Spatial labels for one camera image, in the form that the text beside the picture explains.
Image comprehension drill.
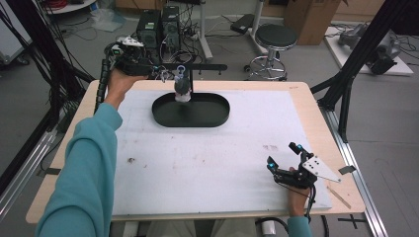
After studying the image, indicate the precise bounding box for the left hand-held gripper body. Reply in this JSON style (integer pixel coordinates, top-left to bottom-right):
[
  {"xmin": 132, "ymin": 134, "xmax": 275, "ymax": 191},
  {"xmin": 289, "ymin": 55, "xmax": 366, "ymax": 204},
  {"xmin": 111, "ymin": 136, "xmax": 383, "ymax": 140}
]
[{"xmin": 105, "ymin": 36, "xmax": 156, "ymax": 77}]

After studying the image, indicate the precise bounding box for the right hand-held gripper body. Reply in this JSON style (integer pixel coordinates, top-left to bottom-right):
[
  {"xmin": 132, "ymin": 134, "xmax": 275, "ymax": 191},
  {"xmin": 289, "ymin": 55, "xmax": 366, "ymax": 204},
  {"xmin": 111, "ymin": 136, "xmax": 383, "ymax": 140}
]
[{"xmin": 274, "ymin": 153, "xmax": 342, "ymax": 191}]

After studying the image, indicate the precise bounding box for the grey white plush toy keychain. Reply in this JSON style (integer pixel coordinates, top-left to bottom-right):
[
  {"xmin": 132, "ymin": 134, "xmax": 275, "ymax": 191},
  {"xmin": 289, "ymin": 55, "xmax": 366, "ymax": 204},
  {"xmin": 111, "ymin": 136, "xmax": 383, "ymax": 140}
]
[{"xmin": 173, "ymin": 64, "xmax": 193, "ymax": 104}]

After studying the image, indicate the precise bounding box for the black hanger rack with oval tray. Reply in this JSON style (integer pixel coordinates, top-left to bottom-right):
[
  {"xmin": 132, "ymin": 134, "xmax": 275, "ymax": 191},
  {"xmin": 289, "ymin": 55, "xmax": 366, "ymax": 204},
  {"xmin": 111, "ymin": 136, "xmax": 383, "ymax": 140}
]
[{"xmin": 151, "ymin": 63, "xmax": 231, "ymax": 128}]

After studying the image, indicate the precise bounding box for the person's right hand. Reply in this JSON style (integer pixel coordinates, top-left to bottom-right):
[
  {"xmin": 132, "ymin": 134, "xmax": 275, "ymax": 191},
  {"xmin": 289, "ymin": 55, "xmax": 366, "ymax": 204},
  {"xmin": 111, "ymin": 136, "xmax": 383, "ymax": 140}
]
[{"xmin": 287, "ymin": 186, "xmax": 312, "ymax": 218}]

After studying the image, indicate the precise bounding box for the person's left hand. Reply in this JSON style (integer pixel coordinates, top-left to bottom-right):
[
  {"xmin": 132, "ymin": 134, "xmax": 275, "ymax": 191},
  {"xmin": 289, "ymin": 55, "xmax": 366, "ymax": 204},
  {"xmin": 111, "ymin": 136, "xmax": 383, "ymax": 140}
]
[{"xmin": 104, "ymin": 69, "xmax": 149, "ymax": 111}]

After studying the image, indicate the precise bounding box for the black computer tower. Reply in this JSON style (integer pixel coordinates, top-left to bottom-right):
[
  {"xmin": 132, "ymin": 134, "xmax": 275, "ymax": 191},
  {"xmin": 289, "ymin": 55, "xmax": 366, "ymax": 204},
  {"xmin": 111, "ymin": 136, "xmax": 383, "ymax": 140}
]
[
  {"xmin": 160, "ymin": 5, "xmax": 181, "ymax": 51},
  {"xmin": 135, "ymin": 9, "xmax": 163, "ymax": 44}
]

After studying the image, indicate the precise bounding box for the thin wooden stick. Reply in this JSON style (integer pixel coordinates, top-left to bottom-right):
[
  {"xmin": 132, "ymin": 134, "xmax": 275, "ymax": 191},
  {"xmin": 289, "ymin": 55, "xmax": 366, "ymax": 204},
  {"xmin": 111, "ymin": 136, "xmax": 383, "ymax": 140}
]
[{"xmin": 326, "ymin": 186, "xmax": 353, "ymax": 210}]

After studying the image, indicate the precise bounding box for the grey tape piece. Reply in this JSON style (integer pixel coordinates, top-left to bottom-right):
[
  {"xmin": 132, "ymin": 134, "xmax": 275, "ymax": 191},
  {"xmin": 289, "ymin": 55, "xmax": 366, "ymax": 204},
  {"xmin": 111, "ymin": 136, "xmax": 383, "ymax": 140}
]
[{"xmin": 338, "ymin": 165, "xmax": 358, "ymax": 176}]

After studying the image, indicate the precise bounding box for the white desk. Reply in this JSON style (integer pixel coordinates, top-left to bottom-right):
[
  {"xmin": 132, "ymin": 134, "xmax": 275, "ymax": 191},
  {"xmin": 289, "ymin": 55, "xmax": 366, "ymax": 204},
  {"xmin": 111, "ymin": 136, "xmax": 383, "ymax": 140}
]
[{"xmin": 197, "ymin": 0, "xmax": 267, "ymax": 61}]

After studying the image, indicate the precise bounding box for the white foam mat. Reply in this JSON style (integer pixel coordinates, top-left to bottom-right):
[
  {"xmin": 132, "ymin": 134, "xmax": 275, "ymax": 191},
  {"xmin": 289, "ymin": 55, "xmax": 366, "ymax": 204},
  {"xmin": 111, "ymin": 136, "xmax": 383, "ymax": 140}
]
[{"xmin": 112, "ymin": 89, "xmax": 333, "ymax": 217}]

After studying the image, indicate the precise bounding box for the black tape cross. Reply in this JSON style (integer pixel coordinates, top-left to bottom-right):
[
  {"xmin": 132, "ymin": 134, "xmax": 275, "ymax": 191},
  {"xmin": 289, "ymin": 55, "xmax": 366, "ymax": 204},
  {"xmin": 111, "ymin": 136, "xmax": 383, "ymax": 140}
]
[{"xmin": 337, "ymin": 213, "xmax": 367, "ymax": 230}]

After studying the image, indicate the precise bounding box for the black flat power box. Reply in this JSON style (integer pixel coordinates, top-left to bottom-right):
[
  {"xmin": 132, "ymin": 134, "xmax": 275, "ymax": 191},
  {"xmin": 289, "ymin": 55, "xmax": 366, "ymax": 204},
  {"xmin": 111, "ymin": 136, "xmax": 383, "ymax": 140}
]
[{"xmin": 229, "ymin": 13, "xmax": 256, "ymax": 36}]

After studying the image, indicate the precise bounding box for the black round stool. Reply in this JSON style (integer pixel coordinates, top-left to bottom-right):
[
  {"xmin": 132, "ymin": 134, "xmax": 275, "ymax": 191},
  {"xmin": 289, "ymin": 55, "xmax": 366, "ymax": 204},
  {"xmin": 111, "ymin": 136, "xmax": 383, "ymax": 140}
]
[{"xmin": 246, "ymin": 23, "xmax": 298, "ymax": 82}]

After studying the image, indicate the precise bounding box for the grey robot device on board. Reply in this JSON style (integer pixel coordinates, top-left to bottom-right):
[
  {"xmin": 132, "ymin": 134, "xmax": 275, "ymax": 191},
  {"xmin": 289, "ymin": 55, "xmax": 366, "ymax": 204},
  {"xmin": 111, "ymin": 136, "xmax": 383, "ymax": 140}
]
[{"xmin": 337, "ymin": 23, "xmax": 402, "ymax": 76}]

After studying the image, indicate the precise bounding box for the large cardboard box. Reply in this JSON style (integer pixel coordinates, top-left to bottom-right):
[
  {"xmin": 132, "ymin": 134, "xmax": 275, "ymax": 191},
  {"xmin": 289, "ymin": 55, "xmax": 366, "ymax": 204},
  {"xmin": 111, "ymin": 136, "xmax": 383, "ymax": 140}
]
[{"xmin": 284, "ymin": 0, "xmax": 344, "ymax": 46}]

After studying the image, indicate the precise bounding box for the black tape strip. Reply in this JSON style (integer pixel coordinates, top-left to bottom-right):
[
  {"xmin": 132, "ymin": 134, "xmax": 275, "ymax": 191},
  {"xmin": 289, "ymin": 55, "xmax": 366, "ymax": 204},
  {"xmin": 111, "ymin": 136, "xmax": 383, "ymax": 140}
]
[{"xmin": 36, "ymin": 167, "xmax": 62, "ymax": 177}]

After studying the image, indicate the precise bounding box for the thin black cable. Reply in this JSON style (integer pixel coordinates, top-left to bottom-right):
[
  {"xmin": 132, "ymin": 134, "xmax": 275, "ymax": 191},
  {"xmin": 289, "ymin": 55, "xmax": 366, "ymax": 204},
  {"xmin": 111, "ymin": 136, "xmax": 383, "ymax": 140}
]
[{"xmin": 276, "ymin": 181, "xmax": 331, "ymax": 237}]

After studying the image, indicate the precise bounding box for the black corrugated cable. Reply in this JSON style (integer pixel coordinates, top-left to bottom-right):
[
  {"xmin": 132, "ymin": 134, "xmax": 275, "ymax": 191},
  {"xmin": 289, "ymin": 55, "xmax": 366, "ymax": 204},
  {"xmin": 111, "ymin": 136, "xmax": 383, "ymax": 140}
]
[{"xmin": 94, "ymin": 45, "xmax": 115, "ymax": 115}]

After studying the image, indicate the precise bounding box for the white cable plug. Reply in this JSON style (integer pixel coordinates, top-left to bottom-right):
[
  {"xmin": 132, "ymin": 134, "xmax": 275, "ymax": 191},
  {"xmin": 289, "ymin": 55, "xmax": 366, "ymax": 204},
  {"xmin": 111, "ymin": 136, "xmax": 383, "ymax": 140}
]
[{"xmin": 261, "ymin": 219, "xmax": 277, "ymax": 237}]

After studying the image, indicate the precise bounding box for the black metal rig frame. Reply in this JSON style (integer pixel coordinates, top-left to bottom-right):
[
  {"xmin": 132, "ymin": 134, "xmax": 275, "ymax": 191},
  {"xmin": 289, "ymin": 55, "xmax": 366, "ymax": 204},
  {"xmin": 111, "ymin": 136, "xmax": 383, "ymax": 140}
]
[
  {"xmin": 310, "ymin": 0, "xmax": 419, "ymax": 143},
  {"xmin": 0, "ymin": 0, "xmax": 97, "ymax": 196}
]

